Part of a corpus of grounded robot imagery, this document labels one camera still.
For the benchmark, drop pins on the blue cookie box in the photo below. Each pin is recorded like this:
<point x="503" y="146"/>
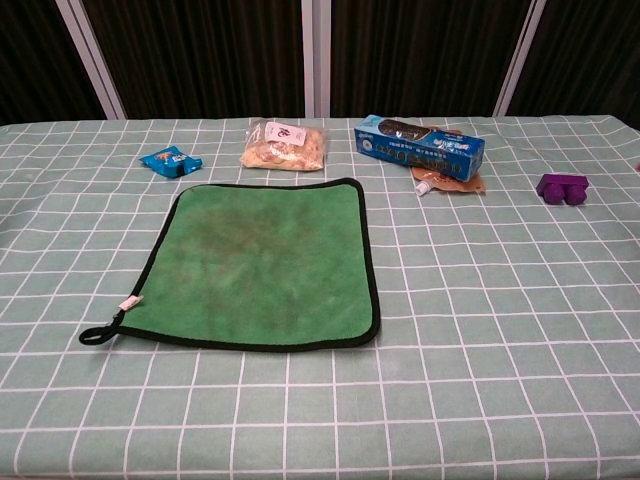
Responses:
<point x="415" y="147"/>

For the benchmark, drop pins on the brown spout pouch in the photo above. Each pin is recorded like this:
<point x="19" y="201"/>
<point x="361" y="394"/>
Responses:
<point x="450" y="185"/>

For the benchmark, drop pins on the purple toy block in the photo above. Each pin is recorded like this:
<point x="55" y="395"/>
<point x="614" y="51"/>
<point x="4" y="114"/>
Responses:
<point x="560" y="190"/>

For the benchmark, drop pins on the green white checked tablecloth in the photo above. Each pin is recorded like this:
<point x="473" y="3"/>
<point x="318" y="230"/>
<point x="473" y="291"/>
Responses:
<point x="450" y="350"/>

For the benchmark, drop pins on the small blue snack packet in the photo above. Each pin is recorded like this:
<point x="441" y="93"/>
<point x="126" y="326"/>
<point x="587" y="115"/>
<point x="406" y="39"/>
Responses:
<point x="167" y="160"/>

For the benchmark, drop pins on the green cloth with black trim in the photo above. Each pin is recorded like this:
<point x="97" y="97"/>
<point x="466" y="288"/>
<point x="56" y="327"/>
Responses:
<point x="260" y="260"/>

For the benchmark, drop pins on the dark pleated curtain panel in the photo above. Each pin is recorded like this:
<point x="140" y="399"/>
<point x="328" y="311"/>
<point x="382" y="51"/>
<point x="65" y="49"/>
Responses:
<point x="420" y="60"/>
<point x="590" y="60"/>
<point x="200" y="60"/>
<point x="35" y="60"/>

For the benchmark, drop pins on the white partition post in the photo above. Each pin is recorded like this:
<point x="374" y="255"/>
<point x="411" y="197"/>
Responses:
<point x="316" y="60"/>
<point x="517" y="60"/>
<point x="92" y="60"/>

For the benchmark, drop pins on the clear bag of beige snacks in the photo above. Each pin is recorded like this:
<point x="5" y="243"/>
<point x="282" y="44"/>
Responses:
<point x="280" y="150"/>

